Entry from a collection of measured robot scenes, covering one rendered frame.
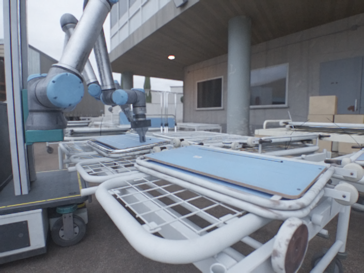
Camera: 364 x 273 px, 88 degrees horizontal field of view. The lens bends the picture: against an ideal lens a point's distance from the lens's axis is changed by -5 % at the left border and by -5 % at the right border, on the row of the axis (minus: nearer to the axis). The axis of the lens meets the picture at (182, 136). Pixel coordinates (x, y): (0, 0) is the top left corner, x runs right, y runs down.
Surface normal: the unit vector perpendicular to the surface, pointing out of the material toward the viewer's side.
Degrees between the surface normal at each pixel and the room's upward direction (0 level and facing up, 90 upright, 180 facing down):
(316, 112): 90
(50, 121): 70
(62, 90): 95
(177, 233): 90
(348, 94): 90
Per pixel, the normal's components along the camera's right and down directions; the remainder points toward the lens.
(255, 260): 0.00, -1.00
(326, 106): -0.70, 0.07
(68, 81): 0.80, 0.14
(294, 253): 0.59, 0.08
